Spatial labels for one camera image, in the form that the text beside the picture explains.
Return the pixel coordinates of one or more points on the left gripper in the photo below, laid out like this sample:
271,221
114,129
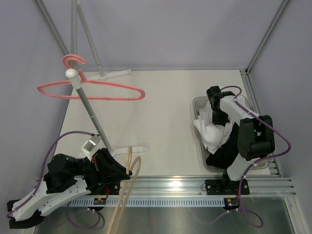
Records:
102,164

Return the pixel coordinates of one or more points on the beige wooden hanger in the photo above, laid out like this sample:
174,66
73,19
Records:
125,191

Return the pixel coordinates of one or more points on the white shirt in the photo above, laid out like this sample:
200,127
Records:
213,136

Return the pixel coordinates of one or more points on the black shirt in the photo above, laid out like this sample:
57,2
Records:
227,153

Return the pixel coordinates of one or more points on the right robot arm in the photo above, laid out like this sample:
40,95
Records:
255,138

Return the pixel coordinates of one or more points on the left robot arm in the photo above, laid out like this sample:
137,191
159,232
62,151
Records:
67,179

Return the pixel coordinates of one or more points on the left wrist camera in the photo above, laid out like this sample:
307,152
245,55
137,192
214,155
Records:
91,146

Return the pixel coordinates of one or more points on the white cable duct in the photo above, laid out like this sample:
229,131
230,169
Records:
150,202

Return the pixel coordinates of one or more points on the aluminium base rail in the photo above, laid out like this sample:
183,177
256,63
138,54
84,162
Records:
195,187

